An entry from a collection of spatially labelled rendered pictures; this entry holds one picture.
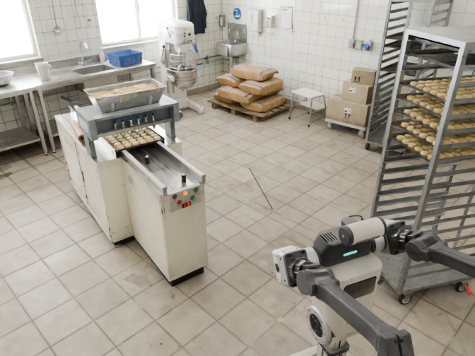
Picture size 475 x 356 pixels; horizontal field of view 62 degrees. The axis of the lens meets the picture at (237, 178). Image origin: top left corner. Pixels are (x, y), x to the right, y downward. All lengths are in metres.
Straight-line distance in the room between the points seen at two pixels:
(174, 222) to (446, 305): 2.03
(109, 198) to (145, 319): 0.99
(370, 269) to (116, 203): 2.28
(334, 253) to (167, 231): 1.53
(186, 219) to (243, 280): 0.71
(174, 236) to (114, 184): 0.72
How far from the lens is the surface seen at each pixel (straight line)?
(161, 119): 3.30
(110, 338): 2.92
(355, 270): 1.55
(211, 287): 3.12
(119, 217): 3.42
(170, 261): 2.95
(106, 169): 3.19
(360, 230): 1.41
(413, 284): 3.18
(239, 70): 6.43
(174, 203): 2.66
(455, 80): 2.39
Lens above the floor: 2.17
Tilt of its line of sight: 29 degrees down
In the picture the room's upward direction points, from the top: straight up
